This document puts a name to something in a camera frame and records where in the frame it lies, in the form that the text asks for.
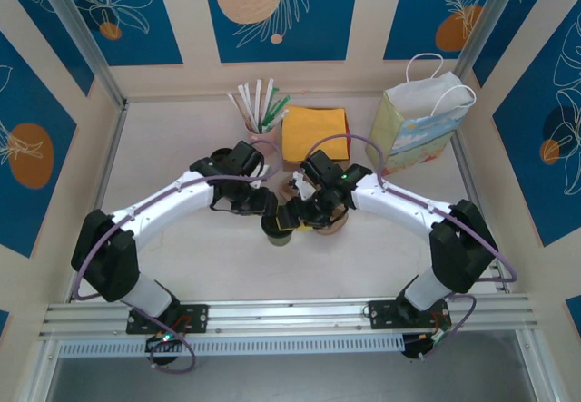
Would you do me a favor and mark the green paper cup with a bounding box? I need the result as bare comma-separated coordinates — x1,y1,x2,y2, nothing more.
259,214,297,248

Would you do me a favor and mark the brown pulp cup carrier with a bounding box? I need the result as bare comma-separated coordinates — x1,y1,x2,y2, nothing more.
279,175,350,237

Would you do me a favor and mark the yellow paper napkin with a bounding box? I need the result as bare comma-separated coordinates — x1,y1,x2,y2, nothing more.
281,105,349,162

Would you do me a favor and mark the printed paper gift bag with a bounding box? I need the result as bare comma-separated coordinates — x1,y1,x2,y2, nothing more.
366,52,478,177

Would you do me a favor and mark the pink straw holder cup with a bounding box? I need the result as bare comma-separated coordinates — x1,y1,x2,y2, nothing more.
246,120,279,147

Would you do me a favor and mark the small controller circuit board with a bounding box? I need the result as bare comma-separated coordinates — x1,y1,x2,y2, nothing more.
144,331,182,353
402,327,451,360

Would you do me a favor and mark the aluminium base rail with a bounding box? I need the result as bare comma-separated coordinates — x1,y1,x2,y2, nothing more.
38,296,539,338

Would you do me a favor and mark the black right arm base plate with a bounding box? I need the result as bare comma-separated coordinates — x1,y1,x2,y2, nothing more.
366,299,453,330

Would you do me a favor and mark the white slotted cable duct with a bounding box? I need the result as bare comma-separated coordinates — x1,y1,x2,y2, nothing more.
57,334,405,358

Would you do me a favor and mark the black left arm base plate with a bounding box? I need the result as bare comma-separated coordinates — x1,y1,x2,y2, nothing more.
125,304,210,335

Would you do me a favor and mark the aluminium frame side rail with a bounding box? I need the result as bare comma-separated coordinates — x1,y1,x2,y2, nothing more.
67,101,131,304
453,133,509,294

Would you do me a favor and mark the aluminium frame post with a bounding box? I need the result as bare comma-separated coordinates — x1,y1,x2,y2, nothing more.
32,0,129,109
455,0,531,81

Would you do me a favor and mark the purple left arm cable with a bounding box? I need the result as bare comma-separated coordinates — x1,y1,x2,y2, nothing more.
72,141,285,375

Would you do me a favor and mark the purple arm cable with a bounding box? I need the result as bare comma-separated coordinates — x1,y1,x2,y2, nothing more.
304,132,518,362
72,141,285,375

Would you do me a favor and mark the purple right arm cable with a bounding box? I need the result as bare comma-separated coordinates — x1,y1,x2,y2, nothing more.
304,132,518,362

